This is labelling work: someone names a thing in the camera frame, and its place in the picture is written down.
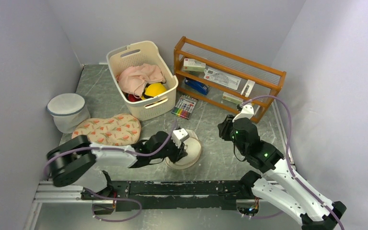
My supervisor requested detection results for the orange wooden shelf rack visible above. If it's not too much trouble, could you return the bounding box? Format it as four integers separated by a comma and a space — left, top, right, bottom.
173, 36, 287, 122

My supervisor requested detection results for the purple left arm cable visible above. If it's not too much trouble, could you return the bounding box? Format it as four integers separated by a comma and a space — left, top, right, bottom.
43, 119, 178, 223

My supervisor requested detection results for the pink bra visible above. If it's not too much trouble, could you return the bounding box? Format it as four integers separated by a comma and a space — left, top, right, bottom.
118, 64, 166, 98

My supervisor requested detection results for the pack of coloured markers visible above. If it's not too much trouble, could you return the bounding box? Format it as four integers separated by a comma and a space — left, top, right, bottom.
171, 95, 198, 120

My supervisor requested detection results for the white mesh laundry bag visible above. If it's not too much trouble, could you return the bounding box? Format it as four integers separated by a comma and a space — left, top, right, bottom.
164, 129, 202, 170

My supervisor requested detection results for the green white box upper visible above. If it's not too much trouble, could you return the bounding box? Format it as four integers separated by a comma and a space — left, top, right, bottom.
183, 58, 206, 72

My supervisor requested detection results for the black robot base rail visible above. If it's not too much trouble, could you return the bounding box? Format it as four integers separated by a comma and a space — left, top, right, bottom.
80, 180, 256, 214

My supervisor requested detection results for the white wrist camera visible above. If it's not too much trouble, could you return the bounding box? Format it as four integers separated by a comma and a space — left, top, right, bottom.
232, 103, 254, 122
171, 128, 190, 148

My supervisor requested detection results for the cream plastic laundry basket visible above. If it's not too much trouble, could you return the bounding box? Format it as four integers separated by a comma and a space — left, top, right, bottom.
106, 41, 179, 121

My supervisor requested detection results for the green white box lower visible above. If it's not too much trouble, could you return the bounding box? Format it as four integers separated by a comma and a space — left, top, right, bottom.
222, 92, 243, 104

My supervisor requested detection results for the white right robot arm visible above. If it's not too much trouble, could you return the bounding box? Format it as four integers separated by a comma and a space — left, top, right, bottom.
218, 115, 346, 230

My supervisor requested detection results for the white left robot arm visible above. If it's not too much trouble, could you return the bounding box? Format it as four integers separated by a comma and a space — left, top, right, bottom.
44, 129, 190, 199

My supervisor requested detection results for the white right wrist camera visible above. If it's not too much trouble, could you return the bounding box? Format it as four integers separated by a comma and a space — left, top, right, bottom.
232, 103, 254, 122

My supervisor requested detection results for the pink cloth in basket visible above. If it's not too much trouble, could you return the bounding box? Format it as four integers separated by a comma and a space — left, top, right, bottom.
116, 71, 131, 85

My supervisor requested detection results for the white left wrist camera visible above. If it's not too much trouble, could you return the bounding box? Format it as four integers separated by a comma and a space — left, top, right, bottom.
171, 128, 190, 148

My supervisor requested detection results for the clear blister pack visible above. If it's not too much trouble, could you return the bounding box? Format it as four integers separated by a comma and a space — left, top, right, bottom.
203, 67, 241, 90

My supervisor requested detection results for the red garment in basket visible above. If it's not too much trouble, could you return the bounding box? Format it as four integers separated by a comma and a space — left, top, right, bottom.
127, 94, 142, 102

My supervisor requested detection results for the floral pink bra bag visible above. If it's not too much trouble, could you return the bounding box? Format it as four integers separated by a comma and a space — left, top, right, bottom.
71, 114, 141, 146

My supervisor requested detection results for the green white box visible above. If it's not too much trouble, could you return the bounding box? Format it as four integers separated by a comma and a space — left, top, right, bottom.
222, 92, 243, 104
183, 58, 206, 72

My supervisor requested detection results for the yellow bra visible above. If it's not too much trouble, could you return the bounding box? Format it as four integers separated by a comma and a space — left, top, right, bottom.
140, 82, 167, 100

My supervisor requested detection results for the blue stapler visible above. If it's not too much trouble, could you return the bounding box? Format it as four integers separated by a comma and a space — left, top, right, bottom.
184, 78, 209, 95

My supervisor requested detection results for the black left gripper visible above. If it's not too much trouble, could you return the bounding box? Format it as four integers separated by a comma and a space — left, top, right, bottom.
151, 135, 188, 163

